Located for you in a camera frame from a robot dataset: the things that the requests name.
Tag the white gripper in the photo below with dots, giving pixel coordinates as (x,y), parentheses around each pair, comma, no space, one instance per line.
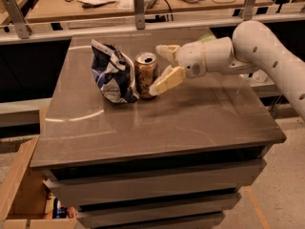
(191,59)

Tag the orange soda can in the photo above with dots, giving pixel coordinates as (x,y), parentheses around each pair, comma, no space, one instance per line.
(146,72)

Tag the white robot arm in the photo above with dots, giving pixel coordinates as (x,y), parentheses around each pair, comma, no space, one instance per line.
(252,47)

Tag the green chip bag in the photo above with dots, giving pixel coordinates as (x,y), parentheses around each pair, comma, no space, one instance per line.
(207,37)

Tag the blue chip bag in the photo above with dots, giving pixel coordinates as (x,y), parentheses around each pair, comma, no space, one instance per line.
(113,73)

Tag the clear sanitizer bottle right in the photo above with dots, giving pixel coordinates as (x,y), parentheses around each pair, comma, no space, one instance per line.
(259,76)

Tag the grey drawer cabinet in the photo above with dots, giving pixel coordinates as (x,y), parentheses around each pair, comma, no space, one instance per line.
(176,161)

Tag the cardboard box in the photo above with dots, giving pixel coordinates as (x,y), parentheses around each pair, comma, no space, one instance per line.
(23,196)

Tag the metal bracket middle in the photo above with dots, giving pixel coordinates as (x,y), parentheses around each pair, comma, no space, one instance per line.
(139,14)

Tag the metal bracket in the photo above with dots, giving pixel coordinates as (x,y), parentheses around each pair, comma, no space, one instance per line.
(248,10)
(139,14)
(18,20)

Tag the metal bracket right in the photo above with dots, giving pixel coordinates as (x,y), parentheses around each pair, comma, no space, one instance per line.
(248,10)

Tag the metal bracket left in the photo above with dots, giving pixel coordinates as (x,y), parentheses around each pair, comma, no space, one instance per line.
(18,20)

